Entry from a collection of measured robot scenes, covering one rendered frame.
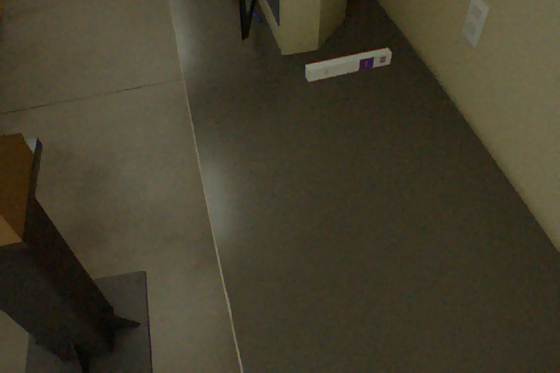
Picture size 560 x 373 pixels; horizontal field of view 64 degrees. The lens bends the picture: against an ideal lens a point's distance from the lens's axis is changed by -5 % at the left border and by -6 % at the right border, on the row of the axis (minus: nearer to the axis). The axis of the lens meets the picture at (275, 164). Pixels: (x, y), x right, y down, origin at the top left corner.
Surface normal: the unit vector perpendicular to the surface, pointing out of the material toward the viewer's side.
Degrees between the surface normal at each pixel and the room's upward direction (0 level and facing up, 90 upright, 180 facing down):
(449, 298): 0
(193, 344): 0
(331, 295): 1
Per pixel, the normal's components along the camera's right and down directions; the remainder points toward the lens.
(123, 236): -0.01, -0.65
